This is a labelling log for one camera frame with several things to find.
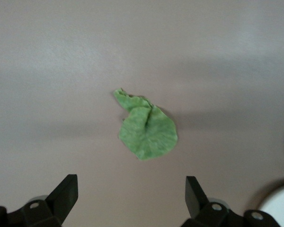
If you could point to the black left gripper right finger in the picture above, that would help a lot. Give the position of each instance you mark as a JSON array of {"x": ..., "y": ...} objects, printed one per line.
[{"x": 203, "y": 212}]

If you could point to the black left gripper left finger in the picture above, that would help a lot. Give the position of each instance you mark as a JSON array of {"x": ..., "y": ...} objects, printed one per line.
[{"x": 38, "y": 215}]

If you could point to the green lettuce leaf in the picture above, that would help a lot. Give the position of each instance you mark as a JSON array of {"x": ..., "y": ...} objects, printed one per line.
[{"x": 146, "y": 134}]

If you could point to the brown table cover sheet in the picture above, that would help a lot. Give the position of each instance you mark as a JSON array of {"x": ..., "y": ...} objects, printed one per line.
[{"x": 61, "y": 71}]

